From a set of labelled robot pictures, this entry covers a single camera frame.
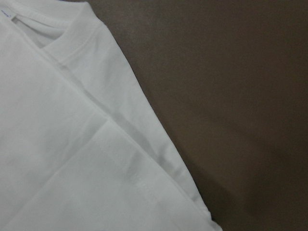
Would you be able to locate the white long-sleeve printed shirt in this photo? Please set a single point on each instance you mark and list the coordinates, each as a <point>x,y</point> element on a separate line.
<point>81,149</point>

